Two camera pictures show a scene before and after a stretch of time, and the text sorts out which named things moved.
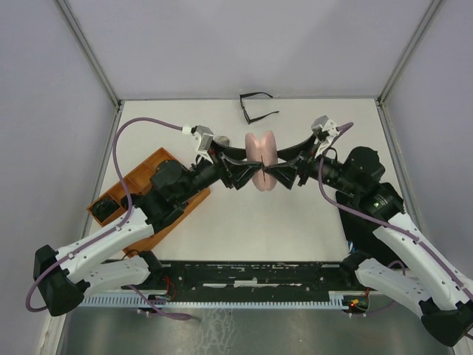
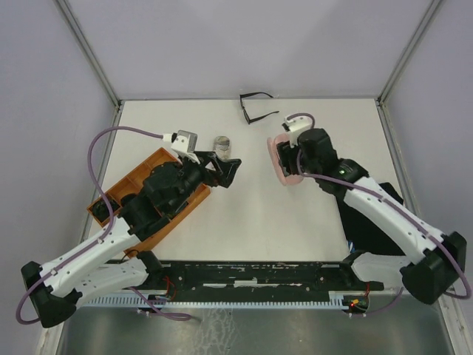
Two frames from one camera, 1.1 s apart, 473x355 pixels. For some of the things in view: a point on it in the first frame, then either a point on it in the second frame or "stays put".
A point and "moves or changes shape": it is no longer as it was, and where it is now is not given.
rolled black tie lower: (103, 208) stays put
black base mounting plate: (253, 279) stays put
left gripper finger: (236, 153) → (206, 157)
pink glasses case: (264, 151) moves or changes shape
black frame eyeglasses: (252, 94) stays put
